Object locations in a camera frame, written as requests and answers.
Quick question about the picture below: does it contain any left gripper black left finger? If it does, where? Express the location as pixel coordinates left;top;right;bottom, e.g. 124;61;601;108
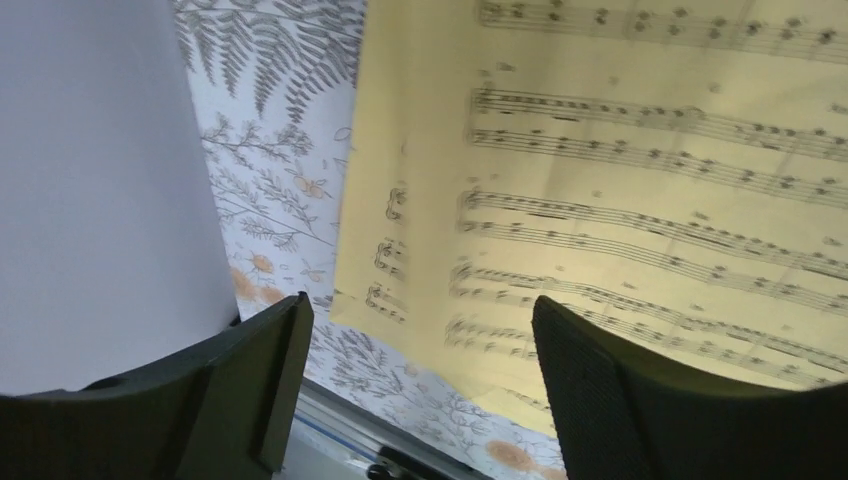
1;293;314;479

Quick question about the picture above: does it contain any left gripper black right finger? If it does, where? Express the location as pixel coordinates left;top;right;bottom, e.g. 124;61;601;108
532;296;847;480

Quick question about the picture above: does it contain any yellow sheet music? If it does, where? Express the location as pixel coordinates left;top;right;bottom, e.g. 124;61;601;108
330;1;847;428

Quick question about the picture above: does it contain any floral table mat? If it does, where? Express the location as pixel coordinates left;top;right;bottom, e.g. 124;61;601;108
173;1;566;479

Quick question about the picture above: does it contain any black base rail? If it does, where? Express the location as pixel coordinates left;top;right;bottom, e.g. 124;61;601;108
286;379;487;479

